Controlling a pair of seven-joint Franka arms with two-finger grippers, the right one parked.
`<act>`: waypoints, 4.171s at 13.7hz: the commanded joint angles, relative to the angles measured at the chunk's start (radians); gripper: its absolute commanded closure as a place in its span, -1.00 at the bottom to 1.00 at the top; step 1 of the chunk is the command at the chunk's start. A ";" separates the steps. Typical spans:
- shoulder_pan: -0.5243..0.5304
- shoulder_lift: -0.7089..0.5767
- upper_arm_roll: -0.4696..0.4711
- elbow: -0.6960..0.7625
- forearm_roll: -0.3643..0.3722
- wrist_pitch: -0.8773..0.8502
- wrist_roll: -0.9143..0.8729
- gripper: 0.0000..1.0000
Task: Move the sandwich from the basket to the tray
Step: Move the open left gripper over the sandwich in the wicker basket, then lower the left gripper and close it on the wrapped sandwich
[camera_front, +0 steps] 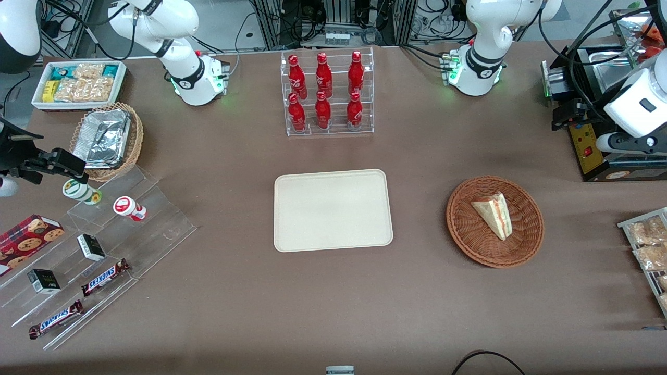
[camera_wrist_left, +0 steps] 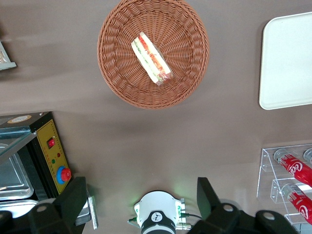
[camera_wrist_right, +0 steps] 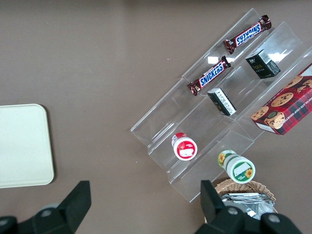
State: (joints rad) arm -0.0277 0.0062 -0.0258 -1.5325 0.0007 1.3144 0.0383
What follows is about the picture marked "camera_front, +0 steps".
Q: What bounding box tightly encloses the clear acrylic bottle rack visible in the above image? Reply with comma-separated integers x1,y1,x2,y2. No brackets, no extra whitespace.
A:
280,47,375,138

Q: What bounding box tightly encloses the red tartan cookie box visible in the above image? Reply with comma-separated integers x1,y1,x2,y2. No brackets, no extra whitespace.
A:
0,214,65,277

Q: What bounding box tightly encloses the red lid yogurt cup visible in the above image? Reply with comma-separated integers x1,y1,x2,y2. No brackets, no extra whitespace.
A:
113,196,147,222

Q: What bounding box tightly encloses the round brown wicker basket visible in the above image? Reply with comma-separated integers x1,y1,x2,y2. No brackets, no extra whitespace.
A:
446,176,545,269

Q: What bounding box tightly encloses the white plastic bin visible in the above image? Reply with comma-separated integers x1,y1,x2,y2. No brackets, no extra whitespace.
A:
31,60,127,111

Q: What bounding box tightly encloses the silver foil packet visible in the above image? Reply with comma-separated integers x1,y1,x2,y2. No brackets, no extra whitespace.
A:
72,108,132,170

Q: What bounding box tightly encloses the red cola bottle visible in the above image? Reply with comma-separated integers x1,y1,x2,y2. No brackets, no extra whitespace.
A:
316,52,333,98
315,91,332,130
288,93,306,132
288,55,308,99
348,51,365,95
347,91,363,128

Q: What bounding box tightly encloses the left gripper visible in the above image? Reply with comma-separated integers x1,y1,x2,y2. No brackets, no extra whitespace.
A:
552,99,667,156

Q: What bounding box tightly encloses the green lid yogurt cup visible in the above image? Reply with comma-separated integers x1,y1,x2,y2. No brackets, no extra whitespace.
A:
63,178,103,205

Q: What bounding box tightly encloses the beige plastic tray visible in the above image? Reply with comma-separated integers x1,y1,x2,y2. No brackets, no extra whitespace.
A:
274,168,394,253

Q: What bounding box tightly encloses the small clear cracker bag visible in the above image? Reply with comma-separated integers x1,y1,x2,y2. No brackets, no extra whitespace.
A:
73,63,105,80

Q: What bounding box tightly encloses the stainless steel pan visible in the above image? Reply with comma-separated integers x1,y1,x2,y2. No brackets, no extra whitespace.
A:
586,49,639,95

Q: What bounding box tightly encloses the tray of packaged pastries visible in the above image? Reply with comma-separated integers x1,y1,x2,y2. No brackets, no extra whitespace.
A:
617,207,667,319

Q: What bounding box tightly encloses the small black carton box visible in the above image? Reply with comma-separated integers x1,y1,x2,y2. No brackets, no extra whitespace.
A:
27,268,61,295
77,234,106,261

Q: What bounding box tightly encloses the Snickers chocolate bar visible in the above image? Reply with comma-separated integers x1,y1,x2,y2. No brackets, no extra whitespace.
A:
81,259,131,297
29,301,84,340

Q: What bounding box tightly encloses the triangular sandwich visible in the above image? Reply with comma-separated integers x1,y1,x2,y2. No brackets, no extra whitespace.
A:
471,192,513,241

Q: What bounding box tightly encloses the large clear cracker bag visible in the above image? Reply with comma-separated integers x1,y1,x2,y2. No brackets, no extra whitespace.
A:
55,77,115,103

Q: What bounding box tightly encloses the black looped cable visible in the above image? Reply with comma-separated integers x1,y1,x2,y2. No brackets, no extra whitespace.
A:
451,350,527,375

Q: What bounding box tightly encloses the aluminium frame rack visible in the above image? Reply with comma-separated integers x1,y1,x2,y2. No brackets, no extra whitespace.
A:
250,0,417,50

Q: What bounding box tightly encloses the black food warmer machine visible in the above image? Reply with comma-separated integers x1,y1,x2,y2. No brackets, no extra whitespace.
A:
541,8,667,183

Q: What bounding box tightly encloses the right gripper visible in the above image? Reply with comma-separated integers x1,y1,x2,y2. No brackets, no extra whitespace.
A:
0,141,88,197

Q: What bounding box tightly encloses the clear acrylic stepped display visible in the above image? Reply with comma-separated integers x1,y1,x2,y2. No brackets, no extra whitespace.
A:
0,166,197,351

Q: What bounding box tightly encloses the metal shelf frame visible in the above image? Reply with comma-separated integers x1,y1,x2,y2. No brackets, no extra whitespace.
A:
42,0,95,59

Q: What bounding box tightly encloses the oval tan wicker basket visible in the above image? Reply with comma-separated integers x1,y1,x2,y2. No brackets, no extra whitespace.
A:
69,102,144,183

